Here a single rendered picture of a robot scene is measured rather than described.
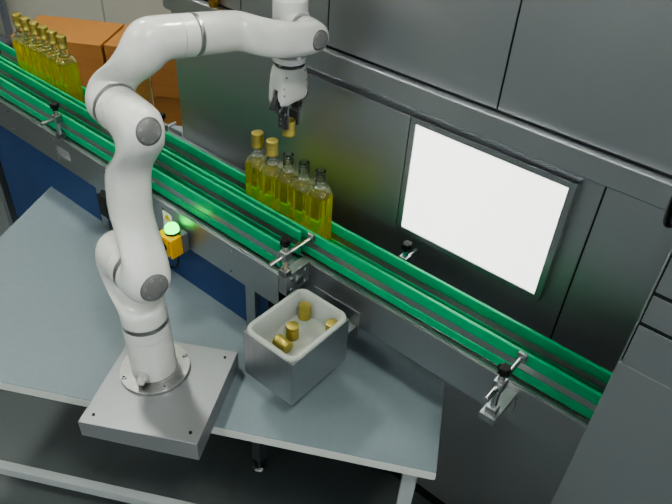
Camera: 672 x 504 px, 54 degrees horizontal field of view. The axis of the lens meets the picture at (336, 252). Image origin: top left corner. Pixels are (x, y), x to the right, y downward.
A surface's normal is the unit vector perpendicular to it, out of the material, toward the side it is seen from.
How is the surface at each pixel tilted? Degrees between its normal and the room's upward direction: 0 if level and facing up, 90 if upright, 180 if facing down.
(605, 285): 90
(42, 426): 0
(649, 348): 90
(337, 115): 90
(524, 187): 90
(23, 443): 0
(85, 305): 0
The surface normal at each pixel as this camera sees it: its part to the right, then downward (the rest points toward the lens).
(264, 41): -0.11, 0.56
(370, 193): -0.64, 0.45
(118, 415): 0.02, -0.79
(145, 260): 0.53, 0.05
